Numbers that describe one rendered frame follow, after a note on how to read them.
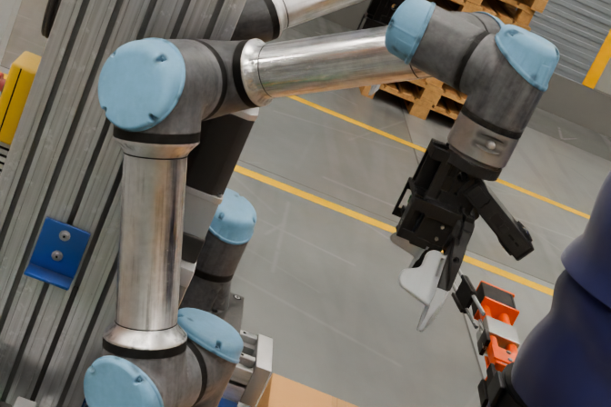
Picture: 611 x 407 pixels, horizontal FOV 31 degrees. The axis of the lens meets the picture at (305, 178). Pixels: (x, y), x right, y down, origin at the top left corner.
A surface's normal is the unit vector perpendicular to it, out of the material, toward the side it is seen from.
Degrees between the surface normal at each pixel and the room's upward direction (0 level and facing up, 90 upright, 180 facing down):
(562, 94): 90
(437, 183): 90
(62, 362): 90
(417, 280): 57
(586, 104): 90
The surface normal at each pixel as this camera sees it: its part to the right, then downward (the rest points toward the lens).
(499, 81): -0.46, 0.11
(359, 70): -0.36, 0.52
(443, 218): 0.00, 0.34
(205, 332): 0.44, -0.88
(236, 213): 0.44, -0.80
